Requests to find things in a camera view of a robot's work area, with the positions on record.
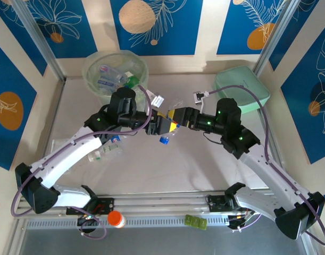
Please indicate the aluminium rail beam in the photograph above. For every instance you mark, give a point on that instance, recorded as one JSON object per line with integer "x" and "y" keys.
{"x": 162, "y": 202}

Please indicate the clear plastic bag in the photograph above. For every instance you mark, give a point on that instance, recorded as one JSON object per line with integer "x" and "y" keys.
{"x": 59, "y": 145}

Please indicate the grey metal sheet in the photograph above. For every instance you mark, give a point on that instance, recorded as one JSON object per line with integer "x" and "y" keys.
{"x": 162, "y": 241}

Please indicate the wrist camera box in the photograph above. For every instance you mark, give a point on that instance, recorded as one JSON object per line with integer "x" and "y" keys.
{"x": 198, "y": 97}
{"x": 158, "y": 101}

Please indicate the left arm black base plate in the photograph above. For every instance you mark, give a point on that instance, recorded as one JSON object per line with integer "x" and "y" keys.
{"x": 106, "y": 204}

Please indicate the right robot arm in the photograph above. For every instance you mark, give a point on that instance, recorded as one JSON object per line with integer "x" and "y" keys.
{"x": 271, "y": 172}

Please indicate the crushed bottle bright blue label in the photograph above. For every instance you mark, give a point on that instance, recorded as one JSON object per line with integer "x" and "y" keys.
{"x": 107, "y": 83}

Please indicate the bin with green liner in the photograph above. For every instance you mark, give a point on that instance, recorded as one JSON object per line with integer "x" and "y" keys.
{"x": 89, "y": 71}

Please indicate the orange-capped small jar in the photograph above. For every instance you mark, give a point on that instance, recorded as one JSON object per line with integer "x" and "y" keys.
{"x": 115, "y": 218}

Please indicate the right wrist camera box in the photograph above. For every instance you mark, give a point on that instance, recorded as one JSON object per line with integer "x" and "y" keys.
{"x": 198, "y": 97}

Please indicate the clear bottle white label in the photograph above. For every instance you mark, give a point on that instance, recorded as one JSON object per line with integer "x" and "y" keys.
{"x": 129, "y": 73}

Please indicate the slim clear bottle blue cap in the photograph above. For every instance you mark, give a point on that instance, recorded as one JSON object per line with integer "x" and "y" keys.
{"x": 165, "y": 140}

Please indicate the clear Pepsi bottle blue cap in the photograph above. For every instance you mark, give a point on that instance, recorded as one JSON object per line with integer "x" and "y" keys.
{"x": 115, "y": 138}

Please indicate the small Pepsi-label plastic bottle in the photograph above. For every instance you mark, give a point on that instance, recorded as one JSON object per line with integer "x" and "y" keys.
{"x": 105, "y": 69}

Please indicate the mint green zip case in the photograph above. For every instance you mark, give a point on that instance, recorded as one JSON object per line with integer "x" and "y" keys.
{"x": 247, "y": 82}

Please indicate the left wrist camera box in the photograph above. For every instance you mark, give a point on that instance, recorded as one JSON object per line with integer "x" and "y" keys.
{"x": 158, "y": 101}

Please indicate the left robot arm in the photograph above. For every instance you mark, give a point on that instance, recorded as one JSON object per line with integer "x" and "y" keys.
{"x": 66, "y": 156}

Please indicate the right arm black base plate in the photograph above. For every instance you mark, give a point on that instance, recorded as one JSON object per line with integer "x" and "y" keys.
{"x": 215, "y": 203}

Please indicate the aluminium upright post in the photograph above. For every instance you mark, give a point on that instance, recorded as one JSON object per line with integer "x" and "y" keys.
{"x": 274, "y": 34}
{"x": 37, "y": 34}

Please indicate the crushed green Sprite bottle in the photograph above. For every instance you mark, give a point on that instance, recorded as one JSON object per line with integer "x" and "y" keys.
{"x": 134, "y": 81}

